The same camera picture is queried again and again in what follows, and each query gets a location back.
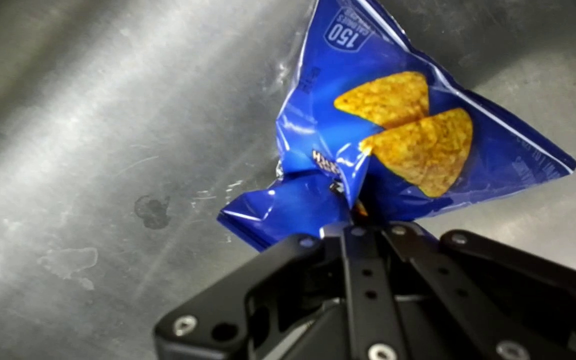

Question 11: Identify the stainless steel double sink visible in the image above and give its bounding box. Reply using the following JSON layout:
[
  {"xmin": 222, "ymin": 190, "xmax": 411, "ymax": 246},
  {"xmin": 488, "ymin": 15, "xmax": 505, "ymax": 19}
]
[{"xmin": 0, "ymin": 0, "xmax": 576, "ymax": 360}]

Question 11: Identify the blue chip bag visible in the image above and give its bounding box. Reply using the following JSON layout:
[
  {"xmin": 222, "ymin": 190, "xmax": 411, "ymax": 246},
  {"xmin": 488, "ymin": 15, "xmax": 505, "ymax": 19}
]
[{"xmin": 219, "ymin": 0, "xmax": 576, "ymax": 249}]

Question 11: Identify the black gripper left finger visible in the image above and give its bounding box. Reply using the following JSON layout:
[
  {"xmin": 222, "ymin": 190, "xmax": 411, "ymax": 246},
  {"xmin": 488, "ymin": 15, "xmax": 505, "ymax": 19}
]
[{"xmin": 152, "ymin": 236, "xmax": 343, "ymax": 360}]

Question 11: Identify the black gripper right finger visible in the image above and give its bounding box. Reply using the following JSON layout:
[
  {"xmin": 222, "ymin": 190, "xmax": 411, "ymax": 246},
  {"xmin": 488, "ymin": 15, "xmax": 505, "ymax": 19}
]
[{"xmin": 386, "ymin": 221, "xmax": 576, "ymax": 360}]

